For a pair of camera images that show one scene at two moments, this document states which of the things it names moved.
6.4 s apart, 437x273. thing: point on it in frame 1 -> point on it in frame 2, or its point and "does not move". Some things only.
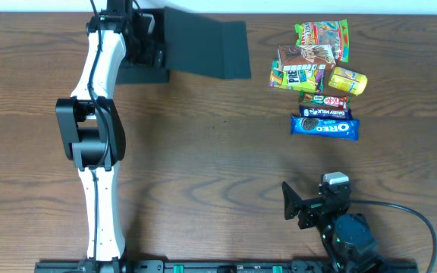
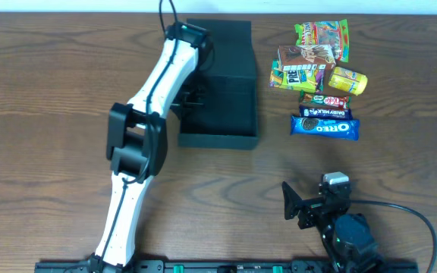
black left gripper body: x=147 y=49 -> x=187 y=101
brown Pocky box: x=307 y=58 does not move
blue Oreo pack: x=328 y=128 does not move
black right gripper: x=307 y=211 does not move
